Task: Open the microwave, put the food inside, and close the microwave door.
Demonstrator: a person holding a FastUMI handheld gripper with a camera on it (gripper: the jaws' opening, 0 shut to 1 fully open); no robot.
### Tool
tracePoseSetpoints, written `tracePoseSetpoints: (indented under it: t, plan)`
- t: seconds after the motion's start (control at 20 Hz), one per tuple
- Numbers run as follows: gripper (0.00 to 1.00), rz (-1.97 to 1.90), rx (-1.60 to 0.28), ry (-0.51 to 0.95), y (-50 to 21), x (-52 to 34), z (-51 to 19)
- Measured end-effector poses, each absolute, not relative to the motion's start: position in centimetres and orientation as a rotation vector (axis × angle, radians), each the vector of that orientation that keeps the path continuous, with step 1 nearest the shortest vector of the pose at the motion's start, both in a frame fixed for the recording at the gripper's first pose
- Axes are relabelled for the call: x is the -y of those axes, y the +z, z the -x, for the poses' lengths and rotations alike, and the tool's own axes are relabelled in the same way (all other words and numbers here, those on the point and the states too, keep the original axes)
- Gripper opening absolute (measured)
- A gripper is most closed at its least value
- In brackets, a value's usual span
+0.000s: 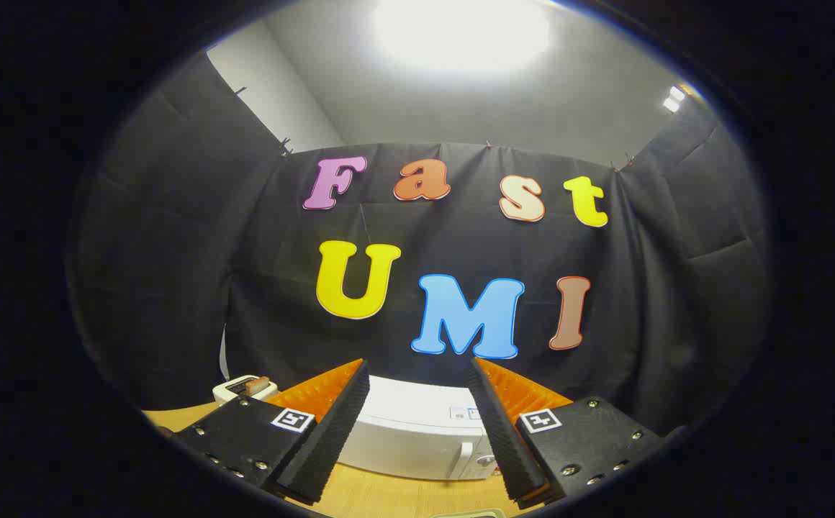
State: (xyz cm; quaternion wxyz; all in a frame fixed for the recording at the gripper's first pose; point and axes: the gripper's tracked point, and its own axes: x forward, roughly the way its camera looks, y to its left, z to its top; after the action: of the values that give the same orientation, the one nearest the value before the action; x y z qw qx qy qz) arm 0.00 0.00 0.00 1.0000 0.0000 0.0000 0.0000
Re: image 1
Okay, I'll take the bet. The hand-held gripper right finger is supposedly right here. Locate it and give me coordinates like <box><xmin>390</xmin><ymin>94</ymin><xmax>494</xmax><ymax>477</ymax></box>
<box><xmin>468</xmin><ymin>358</ymin><xmax>685</xmax><ymax>510</ymax></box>

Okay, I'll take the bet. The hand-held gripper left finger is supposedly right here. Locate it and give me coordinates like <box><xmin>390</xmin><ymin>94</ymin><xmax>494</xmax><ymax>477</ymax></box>
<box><xmin>161</xmin><ymin>358</ymin><xmax>371</xmax><ymax>506</ymax></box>

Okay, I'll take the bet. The white microwave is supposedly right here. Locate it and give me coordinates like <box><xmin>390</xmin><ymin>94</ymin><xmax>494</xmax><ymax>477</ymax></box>
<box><xmin>337</xmin><ymin>376</ymin><xmax>505</xmax><ymax>481</ymax></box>

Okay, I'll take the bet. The white toaster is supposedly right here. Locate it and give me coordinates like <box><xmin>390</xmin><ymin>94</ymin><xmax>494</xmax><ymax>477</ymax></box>
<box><xmin>212</xmin><ymin>374</ymin><xmax>279</xmax><ymax>405</ymax></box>

